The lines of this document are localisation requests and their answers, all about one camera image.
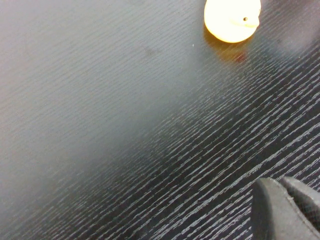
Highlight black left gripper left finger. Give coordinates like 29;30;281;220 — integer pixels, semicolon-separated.
250;177;316;240

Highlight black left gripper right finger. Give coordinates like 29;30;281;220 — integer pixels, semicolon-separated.
282;175;320;240

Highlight yellow rubber duck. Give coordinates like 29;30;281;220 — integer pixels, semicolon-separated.
203;0;262;44

